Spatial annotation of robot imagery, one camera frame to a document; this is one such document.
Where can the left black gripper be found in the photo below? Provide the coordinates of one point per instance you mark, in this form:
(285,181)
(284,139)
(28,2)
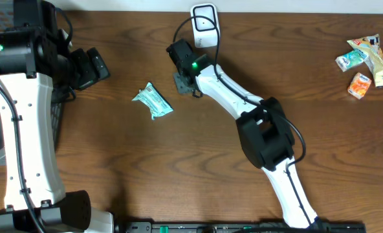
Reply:
(90,74)

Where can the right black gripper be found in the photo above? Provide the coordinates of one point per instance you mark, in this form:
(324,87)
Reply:
(180,87)

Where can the teal white candy packet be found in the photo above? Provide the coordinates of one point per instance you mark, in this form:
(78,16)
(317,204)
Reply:
(351,59)

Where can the small orange box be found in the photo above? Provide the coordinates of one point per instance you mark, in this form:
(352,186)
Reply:
(359,86)

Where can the yellow snack bag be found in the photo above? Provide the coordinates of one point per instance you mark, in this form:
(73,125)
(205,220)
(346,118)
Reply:
(369,49)

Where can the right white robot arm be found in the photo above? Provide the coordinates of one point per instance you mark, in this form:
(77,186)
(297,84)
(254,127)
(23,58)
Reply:
(265,134)

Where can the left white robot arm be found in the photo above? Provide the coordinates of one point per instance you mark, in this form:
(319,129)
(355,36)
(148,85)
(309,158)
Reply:
(38,69)

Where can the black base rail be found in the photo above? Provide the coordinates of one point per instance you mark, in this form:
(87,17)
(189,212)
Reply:
(262,227)

